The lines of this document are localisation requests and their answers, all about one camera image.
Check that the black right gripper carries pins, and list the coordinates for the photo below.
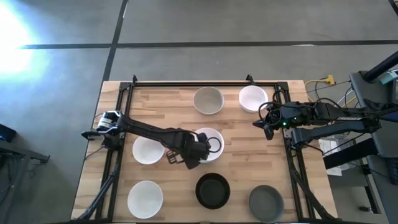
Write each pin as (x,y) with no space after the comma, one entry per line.
(289,116)

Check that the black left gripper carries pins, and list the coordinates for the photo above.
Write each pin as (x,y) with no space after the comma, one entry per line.
(196,152)

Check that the white bowl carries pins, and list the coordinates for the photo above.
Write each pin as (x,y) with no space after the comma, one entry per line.
(209,128)
(145,199)
(250,98)
(146,152)
(215,145)

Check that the black bowl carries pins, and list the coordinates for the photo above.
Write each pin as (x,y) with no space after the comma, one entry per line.
(212,191)

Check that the beige bowl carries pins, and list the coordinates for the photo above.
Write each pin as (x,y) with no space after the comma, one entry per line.
(208,101)

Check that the grey bowl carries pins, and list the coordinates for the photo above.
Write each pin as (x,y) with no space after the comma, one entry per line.
(266,203)

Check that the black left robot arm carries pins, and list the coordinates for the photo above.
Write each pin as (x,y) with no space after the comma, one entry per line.
(149,130)

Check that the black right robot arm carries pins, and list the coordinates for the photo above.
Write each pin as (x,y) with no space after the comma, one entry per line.
(335,132)

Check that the clear plastic bag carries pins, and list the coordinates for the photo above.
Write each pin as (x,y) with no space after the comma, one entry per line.
(334,144)

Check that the black flat bar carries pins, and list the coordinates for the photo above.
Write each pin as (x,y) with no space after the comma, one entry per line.
(348,155)

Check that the grey equipment cart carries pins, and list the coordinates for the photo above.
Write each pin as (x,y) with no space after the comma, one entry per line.
(360,93)

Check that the black laptop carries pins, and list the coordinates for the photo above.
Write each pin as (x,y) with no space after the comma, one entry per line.
(392,115)

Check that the small black floor plug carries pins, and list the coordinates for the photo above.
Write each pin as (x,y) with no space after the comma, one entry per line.
(365,208)

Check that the black pole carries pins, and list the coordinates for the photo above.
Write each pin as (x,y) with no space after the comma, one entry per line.
(382,67)

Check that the small teal box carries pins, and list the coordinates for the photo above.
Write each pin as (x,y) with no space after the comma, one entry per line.
(388,77)

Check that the black side desk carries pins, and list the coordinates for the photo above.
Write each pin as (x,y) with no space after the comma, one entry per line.
(21,152)

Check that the blue-lit black device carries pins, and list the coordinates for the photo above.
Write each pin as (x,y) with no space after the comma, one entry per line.
(7,133)

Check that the black metal rig frame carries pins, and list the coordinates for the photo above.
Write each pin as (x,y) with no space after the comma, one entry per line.
(202,84)

